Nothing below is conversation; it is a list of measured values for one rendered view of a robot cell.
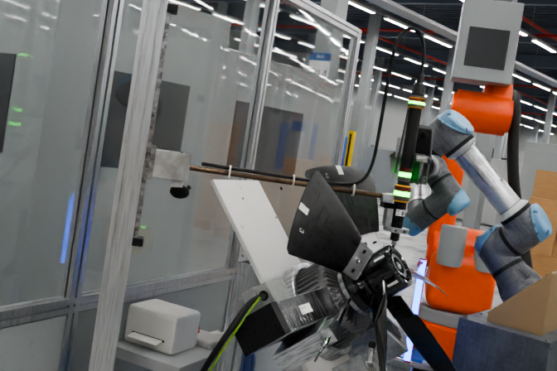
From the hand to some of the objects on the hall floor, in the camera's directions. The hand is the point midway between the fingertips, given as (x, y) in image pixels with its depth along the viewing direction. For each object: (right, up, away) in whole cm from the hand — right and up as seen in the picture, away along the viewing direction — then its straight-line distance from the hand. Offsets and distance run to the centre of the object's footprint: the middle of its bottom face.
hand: (404, 155), depth 196 cm
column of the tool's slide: (-92, -138, -3) cm, 166 cm away
